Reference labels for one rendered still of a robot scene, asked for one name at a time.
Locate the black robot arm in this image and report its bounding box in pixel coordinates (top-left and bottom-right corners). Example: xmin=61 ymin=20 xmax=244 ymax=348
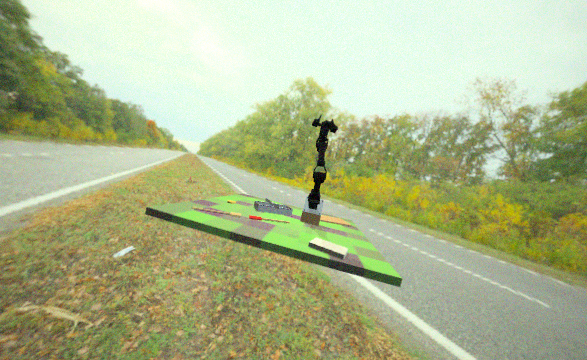
xmin=308 ymin=120 xmax=332 ymax=210

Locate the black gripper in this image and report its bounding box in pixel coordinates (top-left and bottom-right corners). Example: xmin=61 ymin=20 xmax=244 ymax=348
xmin=312 ymin=114 xmax=338 ymax=133

